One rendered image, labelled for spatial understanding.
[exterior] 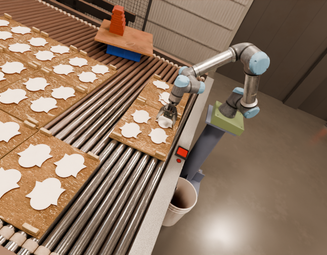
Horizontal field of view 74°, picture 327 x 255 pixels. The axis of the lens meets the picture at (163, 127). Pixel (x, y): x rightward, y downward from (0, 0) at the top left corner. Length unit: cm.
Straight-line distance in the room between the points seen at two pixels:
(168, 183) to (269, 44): 414
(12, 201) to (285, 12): 468
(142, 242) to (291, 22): 451
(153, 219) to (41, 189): 49
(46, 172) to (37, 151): 12
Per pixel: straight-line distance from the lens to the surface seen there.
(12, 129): 127
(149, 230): 103
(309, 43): 509
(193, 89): 128
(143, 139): 129
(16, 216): 101
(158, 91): 174
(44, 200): 102
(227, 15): 473
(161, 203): 111
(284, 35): 494
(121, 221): 102
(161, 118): 146
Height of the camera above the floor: 184
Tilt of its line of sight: 40 degrees down
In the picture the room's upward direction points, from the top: 24 degrees clockwise
